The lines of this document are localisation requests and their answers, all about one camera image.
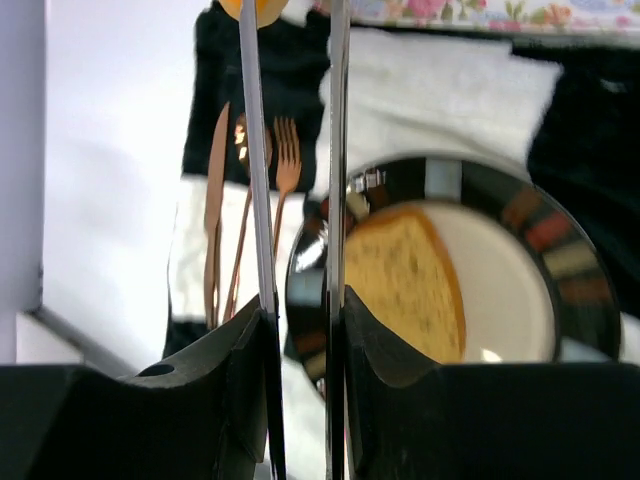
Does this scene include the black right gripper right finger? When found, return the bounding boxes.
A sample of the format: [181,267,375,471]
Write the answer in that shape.
[345,288,440,479]

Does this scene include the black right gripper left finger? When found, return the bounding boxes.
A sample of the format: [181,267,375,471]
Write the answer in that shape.
[119,298,267,479]

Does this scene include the sliced bread piece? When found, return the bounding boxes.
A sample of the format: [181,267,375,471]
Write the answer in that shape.
[345,206,466,363]

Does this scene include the orange croissant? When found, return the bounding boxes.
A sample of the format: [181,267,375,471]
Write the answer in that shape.
[219,0,288,28]

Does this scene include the silver metal food tongs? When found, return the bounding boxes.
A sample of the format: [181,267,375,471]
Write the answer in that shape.
[238,0,352,480]

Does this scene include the dark rimmed beige plate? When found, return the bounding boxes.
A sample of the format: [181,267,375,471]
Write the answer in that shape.
[284,155,622,396]

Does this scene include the copper knife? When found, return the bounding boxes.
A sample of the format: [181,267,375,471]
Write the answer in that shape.
[204,102,230,329]

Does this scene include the copper fork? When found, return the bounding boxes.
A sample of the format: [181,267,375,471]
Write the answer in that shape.
[274,117,301,256]

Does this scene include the copper spoon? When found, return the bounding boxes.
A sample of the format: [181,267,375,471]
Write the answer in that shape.
[222,112,274,321]

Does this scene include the black white checkered cloth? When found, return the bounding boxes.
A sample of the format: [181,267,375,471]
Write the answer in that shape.
[162,0,640,480]

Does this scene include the floral rectangular tray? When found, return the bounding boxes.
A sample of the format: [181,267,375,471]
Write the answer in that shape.
[312,0,640,34]

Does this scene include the aluminium frame rail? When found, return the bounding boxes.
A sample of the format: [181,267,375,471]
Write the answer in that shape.
[28,305,137,378]

